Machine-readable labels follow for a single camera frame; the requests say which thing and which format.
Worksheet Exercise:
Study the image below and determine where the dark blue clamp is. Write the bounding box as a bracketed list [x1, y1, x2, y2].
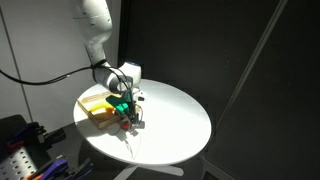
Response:
[65, 157, 95, 180]

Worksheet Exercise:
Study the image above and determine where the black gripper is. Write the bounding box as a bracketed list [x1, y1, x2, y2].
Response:
[124, 90, 144, 130]

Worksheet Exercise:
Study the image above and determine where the white table base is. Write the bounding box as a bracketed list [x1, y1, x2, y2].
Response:
[112, 164, 185, 180]

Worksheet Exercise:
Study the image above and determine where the round white table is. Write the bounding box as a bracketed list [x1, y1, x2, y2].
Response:
[72, 78, 213, 167]

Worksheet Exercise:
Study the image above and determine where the blue clamp with red handle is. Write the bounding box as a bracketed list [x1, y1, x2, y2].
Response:
[5, 121, 45, 150]

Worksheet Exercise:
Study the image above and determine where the yellow banana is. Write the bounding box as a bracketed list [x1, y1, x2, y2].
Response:
[87, 102, 116, 115]

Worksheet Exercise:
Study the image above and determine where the black clamp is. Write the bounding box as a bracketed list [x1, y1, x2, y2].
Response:
[43, 127, 67, 145]

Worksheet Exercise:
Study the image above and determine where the perforated metal board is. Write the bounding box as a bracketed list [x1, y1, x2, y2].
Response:
[0, 146, 38, 180]

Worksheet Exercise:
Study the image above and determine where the black cable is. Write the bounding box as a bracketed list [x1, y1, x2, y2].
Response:
[0, 59, 134, 94]

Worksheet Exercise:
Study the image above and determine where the purple clamp with orange handle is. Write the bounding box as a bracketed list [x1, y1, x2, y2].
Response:
[29, 156, 70, 180]

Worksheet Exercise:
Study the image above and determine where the wooden box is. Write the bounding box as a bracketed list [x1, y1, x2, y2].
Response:
[76, 91, 142, 131]

